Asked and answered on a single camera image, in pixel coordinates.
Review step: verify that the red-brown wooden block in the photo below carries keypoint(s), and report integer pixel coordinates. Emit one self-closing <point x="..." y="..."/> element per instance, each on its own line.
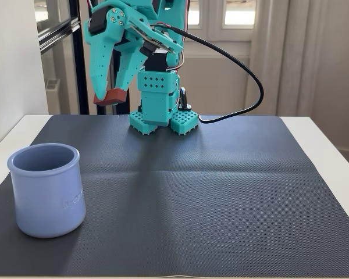
<point x="113" y="97"/>

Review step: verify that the white french window door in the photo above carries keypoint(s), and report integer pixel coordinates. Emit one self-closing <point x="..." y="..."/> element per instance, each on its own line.
<point x="221" y="75"/>

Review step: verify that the teal robot arm with base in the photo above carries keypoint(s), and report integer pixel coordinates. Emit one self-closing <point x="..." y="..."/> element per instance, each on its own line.
<point x="155" y="96"/>

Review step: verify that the teal gripper with servo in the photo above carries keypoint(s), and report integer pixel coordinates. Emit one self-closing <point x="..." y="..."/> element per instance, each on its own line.
<point x="102" y="43"/>

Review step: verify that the dark grey textured mat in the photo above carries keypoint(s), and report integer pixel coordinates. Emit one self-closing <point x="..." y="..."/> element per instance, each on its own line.
<point x="206" y="203"/>

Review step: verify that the white curtain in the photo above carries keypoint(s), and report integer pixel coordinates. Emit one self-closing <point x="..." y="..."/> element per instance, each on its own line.
<point x="308" y="58"/>

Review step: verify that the lavender blue pot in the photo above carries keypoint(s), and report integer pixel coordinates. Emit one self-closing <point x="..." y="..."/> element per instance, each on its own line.
<point x="46" y="203"/>

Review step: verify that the metal table clamp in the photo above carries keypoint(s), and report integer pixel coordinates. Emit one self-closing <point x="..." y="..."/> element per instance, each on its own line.
<point x="183" y="97"/>

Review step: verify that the wrist camera module on mount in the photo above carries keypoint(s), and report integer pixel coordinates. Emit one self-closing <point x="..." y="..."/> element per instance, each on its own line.
<point x="151" y="35"/>

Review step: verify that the small white wall vent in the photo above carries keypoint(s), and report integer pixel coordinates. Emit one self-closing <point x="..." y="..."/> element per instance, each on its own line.
<point x="52" y="84"/>

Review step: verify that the black metal door frame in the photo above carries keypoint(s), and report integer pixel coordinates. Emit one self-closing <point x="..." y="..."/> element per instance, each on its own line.
<point x="78" y="72"/>

